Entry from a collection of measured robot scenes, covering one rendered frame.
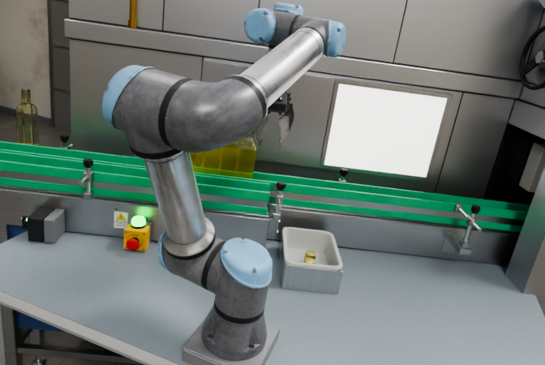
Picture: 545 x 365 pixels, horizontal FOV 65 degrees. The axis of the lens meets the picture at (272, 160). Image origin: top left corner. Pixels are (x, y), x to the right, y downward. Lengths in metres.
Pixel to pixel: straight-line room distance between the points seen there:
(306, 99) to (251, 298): 0.83
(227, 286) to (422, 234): 0.88
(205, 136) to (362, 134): 1.04
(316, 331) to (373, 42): 0.98
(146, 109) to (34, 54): 4.73
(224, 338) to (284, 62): 0.60
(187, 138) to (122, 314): 0.65
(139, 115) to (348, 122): 1.03
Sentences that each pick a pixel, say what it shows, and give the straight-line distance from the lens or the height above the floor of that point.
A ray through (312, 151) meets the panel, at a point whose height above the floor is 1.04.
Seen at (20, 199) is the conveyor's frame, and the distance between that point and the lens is 1.57.
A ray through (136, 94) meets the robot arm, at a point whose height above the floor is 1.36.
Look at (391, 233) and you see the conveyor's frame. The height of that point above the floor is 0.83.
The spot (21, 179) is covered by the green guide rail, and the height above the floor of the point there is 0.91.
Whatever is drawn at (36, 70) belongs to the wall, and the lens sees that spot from 5.41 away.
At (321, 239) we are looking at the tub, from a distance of 1.48.
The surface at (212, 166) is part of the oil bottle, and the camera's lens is 1.47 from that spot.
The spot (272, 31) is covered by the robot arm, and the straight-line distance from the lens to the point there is 0.98.
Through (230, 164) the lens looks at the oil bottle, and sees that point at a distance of 1.46.
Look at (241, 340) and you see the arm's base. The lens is 1.01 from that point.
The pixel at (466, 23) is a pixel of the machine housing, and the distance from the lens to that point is 1.71.
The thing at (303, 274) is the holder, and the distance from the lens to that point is 1.29.
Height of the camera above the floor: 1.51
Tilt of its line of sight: 19 degrees down
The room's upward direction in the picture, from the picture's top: 8 degrees clockwise
